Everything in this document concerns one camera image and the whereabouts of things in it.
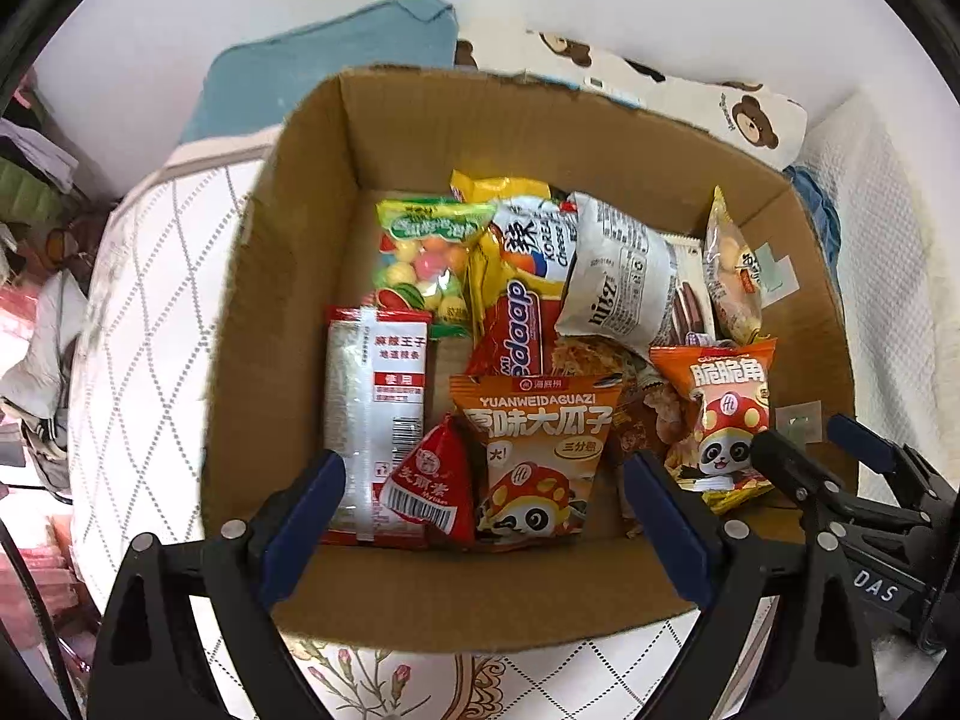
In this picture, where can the white textured blanket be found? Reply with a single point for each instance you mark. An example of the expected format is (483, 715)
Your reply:
(885, 240)

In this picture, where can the large orange panda seed packet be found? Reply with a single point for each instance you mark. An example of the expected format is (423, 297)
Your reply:
(525, 427)

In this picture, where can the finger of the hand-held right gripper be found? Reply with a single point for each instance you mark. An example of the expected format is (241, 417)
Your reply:
(862, 439)
(791, 465)

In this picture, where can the light blue pillow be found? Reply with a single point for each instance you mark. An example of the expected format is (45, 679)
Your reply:
(300, 60)

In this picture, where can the white crinkled snack packet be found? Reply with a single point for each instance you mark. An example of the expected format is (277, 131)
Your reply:
(615, 277)

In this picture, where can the brown cardboard box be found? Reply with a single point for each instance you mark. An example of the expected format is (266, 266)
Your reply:
(487, 592)

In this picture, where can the red triangular snack packet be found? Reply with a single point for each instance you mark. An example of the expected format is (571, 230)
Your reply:
(431, 487)

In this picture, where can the yellow clear biscuit packet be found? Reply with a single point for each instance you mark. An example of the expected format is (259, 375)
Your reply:
(727, 262)

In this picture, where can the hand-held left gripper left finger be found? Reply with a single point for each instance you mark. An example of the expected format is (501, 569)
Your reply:
(304, 525)

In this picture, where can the blue blanket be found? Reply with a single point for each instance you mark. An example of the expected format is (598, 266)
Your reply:
(817, 217)

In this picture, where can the brown snack packet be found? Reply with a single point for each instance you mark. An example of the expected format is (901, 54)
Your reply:
(645, 420)

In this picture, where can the green colourful candy packet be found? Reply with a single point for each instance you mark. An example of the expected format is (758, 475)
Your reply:
(424, 262)

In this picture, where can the small orange panda snack packet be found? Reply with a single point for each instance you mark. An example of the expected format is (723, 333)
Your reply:
(712, 390)

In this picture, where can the red clear spicy strip packet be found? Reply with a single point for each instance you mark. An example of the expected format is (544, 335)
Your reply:
(371, 405)

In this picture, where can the white bear print pillow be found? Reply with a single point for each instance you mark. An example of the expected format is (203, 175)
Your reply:
(750, 120)

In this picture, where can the olive padded garment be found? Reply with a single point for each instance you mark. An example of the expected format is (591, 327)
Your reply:
(26, 191)

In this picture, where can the white wafer cookie packet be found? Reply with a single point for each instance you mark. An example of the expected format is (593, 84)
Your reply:
(686, 307)

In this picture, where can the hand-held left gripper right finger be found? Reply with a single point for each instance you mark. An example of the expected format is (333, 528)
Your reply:
(671, 525)

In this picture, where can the white grey garment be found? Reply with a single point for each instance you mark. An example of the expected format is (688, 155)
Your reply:
(45, 360)

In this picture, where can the yellow instant noodle packet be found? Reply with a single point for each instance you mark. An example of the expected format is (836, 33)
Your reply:
(517, 292)

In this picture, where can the pink plastic bags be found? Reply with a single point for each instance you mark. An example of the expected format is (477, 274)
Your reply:
(37, 577)

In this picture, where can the white folded cloth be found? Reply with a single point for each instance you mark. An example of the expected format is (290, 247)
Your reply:
(34, 150)

